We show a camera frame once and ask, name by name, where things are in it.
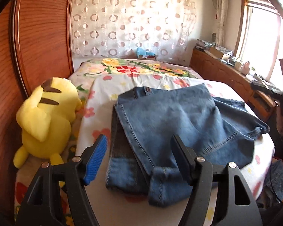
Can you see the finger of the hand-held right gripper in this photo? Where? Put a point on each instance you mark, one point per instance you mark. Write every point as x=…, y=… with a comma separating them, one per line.
x=268, y=89

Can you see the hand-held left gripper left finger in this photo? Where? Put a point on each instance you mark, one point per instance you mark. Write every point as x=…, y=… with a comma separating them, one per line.
x=95, y=160

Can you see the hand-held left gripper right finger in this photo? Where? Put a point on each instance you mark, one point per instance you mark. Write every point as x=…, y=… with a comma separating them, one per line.
x=181, y=160

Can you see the blue denim pants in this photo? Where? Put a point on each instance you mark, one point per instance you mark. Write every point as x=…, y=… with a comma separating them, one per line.
x=167, y=117

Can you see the pink bottle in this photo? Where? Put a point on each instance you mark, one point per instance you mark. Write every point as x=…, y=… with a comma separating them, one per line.
x=245, y=67

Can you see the white jar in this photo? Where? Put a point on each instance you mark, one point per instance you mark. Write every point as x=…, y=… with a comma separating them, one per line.
x=237, y=66

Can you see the wood-framed window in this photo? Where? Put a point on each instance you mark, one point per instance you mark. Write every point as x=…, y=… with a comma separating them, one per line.
x=259, y=40

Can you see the long wooden cabinet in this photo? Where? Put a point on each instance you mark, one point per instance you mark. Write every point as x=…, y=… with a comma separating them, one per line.
x=217, y=70

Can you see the yellow plush toy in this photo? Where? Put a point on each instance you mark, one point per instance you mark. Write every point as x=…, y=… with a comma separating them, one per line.
x=47, y=122

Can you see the open cardboard box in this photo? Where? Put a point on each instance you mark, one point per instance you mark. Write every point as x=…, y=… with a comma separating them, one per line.
x=218, y=53

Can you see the small desk fan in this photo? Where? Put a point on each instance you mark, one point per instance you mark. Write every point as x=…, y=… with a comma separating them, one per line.
x=214, y=36

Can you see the dark blue cloth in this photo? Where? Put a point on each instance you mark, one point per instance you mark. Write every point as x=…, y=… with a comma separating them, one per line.
x=276, y=181

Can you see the pile of papers and boxes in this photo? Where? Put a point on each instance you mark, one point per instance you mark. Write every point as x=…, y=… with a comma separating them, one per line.
x=204, y=44

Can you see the beige patterned window curtain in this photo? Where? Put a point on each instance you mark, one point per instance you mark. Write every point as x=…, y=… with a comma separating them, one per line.
x=222, y=11

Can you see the bed with strawberry sheet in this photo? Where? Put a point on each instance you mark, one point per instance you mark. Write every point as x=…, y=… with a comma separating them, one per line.
x=132, y=68

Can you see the small cardboard box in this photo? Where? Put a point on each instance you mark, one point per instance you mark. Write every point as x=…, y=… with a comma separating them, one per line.
x=148, y=58

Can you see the sheer circle-patterned curtain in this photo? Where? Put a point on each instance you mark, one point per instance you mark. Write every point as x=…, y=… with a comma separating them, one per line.
x=132, y=28

